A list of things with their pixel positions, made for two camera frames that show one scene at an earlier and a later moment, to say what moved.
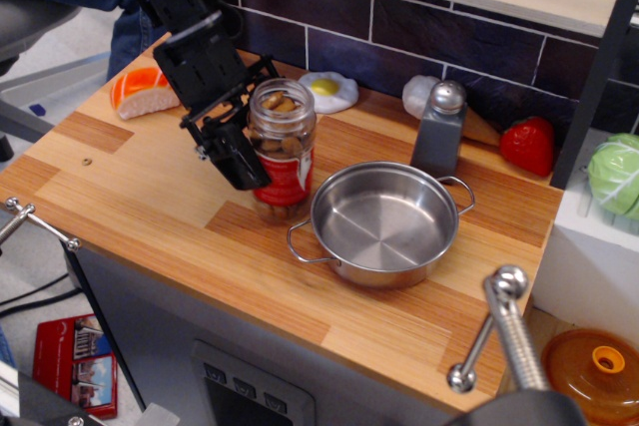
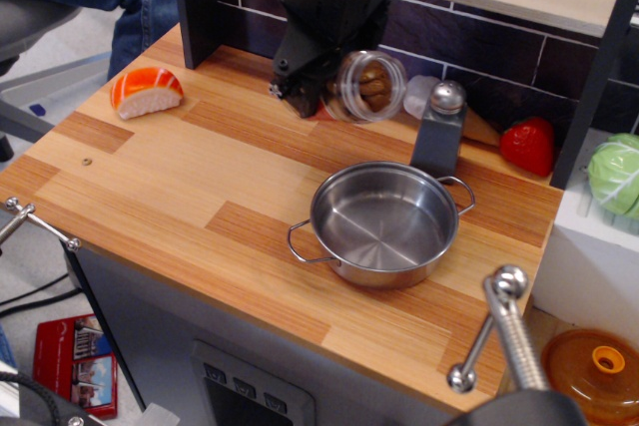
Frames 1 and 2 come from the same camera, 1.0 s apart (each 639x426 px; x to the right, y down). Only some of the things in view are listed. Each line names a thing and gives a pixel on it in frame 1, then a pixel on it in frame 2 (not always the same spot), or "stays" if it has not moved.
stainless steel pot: (389, 223) stays
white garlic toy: (416, 96) stays
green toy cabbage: (613, 175) stays
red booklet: (73, 357) stays
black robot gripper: (209, 76) → (335, 2)
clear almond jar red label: (282, 120) → (365, 87)
